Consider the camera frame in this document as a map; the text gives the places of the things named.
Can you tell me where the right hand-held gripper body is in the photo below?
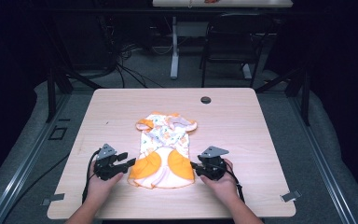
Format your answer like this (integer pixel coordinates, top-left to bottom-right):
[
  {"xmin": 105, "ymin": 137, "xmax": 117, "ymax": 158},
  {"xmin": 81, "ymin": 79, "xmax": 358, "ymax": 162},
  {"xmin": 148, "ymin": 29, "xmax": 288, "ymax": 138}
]
[{"xmin": 197, "ymin": 146, "xmax": 230, "ymax": 182}]

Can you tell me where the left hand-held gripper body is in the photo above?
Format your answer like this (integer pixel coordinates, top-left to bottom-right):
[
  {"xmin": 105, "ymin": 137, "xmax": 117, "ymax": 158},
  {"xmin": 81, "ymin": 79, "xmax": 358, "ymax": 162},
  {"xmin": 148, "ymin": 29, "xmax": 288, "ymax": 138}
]
[{"xmin": 92, "ymin": 143, "xmax": 129, "ymax": 182}]

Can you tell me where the orange and white baby garment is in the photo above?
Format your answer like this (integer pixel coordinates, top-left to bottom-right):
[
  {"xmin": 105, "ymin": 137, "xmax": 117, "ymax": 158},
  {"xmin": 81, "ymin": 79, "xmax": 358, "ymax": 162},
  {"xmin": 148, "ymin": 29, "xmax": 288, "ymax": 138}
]
[{"xmin": 127, "ymin": 111, "xmax": 199, "ymax": 190}]

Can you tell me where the person's left hand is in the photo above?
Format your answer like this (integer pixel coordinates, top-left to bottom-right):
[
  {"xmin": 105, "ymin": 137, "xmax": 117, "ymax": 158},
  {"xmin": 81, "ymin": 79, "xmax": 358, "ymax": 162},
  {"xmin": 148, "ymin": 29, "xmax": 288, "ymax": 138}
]
[{"xmin": 86, "ymin": 160, "xmax": 125, "ymax": 204}]

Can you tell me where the person's right hand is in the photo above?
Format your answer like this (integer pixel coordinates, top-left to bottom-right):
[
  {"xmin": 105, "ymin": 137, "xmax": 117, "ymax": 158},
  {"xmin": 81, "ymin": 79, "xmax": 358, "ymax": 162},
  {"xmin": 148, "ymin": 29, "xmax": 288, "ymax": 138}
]
[{"xmin": 200, "ymin": 158, "xmax": 242, "ymax": 207}]

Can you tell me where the black chair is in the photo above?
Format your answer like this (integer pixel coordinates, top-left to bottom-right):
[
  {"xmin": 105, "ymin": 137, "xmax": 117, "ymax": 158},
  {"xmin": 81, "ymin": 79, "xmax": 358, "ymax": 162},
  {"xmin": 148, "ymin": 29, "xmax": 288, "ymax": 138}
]
[{"xmin": 199, "ymin": 12, "xmax": 276, "ymax": 89}]

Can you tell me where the white desk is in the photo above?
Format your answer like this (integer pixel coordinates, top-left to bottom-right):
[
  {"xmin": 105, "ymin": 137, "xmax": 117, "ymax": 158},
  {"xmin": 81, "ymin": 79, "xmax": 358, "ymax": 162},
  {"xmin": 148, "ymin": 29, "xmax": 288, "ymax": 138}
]
[{"xmin": 151, "ymin": 0, "xmax": 295, "ymax": 80}]

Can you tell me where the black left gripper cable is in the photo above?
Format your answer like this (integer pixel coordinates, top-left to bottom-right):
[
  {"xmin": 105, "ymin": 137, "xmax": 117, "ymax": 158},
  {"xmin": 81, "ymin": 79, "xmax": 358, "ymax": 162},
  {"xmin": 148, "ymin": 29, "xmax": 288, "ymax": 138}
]
[{"xmin": 81, "ymin": 148, "xmax": 103, "ymax": 204}]

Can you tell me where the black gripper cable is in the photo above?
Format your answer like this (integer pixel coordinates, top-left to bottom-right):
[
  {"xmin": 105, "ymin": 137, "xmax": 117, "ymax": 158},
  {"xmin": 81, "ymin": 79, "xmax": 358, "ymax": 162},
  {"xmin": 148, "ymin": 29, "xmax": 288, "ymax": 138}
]
[
  {"xmin": 221, "ymin": 161, "xmax": 246, "ymax": 204},
  {"xmin": 81, "ymin": 148, "xmax": 103, "ymax": 204}
]

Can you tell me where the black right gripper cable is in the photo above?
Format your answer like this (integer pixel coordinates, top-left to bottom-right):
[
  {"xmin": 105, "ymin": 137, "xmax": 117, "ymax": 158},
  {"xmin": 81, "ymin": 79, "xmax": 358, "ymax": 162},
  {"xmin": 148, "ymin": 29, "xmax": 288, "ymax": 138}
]
[{"xmin": 221, "ymin": 161, "xmax": 246, "ymax": 204}]

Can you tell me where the grey metal table bracket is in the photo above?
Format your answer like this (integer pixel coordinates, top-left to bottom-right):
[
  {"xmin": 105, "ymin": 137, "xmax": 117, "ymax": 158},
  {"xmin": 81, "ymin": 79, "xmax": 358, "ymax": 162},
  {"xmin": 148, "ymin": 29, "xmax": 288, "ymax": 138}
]
[
  {"xmin": 41, "ymin": 192, "xmax": 66, "ymax": 207},
  {"xmin": 280, "ymin": 189, "xmax": 302, "ymax": 203}
]

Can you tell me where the black floor cable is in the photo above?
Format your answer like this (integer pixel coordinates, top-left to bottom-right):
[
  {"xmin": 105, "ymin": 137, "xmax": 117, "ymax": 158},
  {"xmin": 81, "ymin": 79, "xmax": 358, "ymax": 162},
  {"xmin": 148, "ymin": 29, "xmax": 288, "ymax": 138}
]
[{"xmin": 0, "ymin": 152, "xmax": 71, "ymax": 224}]

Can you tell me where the aluminium floor rail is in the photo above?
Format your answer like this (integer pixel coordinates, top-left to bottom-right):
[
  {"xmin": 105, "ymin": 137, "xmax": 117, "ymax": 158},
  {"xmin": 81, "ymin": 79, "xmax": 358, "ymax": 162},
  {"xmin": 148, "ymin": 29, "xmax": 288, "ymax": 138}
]
[
  {"xmin": 287, "ymin": 92, "xmax": 358, "ymax": 224},
  {"xmin": 0, "ymin": 92, "xmax": 73, "ymax": 224}
]

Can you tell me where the bundle of black floor cables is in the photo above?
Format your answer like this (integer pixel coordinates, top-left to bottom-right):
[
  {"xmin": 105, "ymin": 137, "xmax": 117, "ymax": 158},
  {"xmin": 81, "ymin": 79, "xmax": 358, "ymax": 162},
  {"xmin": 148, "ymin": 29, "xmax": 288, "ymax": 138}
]
[{"xmin": 111, "ymin": 41, "xmax": 166, "ymax": 90}]

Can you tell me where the black metal frame stand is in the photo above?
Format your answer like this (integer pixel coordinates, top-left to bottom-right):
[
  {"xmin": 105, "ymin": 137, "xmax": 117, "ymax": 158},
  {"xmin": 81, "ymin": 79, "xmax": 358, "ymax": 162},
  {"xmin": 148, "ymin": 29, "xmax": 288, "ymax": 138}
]
[
  {"xmin": 255, "ymin": 62, "xmax": 312, "ymax": 127},
  {"xmin": 27, "ymin": 6, "xmax": 103, "ymax": 124}
]

